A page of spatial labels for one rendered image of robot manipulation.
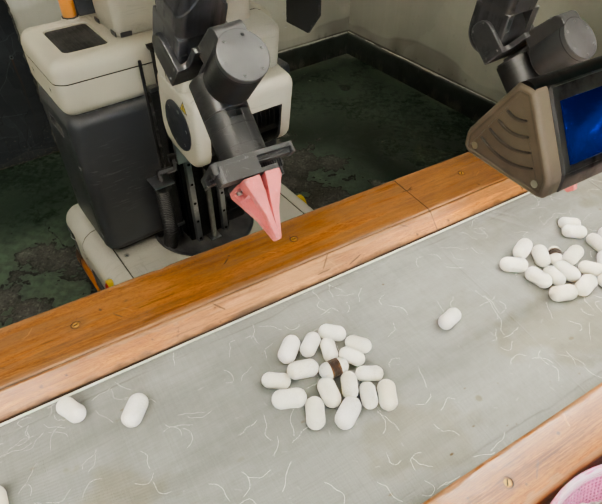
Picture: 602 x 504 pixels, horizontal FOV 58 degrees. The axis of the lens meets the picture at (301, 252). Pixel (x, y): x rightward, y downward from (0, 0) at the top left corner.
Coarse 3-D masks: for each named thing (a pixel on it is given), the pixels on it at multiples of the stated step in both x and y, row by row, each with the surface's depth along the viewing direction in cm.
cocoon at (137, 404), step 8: (128, 400) 58; (136, 400) 58; (144, 400) 58; (128, 408) 57; (136, 408) 57; (144, 408) 58; (128, 416) 57; (136, 416) 57; (128, 424) 57; (136, 424) 57
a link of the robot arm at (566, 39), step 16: (560, 16) 68; (576, 16) 69; (480, 32) 76; (496, 32) 74; (528, 32) 72; (544, 32) 70; (560, 32) 68; (576, 32) 68; (592, 32) 70; (480, 48) 77; (496, 48) 75; (512, 48) 75; (544, 48) 70; (560, 48) 68; (576, 48) 68; (592, 48) 69; (544, 64) 71; (560, 64) 70
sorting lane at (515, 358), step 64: (576, 192) 88; (384, 256) 77; (448, 256) 77; (512, 256) 77; (256, 320) 69; (320, 320) 69; (384, 320) 69; (512, 320) 69; (576, 320) 69; (128, 384) 62; (192, 384) 62; (256, 384) 62; (448, 384) 62; (512, 384) 62; (576, 384) 62; (0, 448) 56; (64, 448) 56; (128, 448) 56; (192, 448) 56; (256, 448) 56; (320, 448) 56; (384, 448) 56; (448, 448) 56
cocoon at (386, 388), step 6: (378, 384) 60; (384, 384) 59; (390, 384) 59; (378, 390) 60; (384, 390) 59; (390, 390) 59; (378, 396) 60; (384, 396) 58; (390, 396) 58; (396, 396) 59; (384, 402) 58; (390, 402) 58; (396, 402) 58; (384, 408) 58; (390, 408) 58
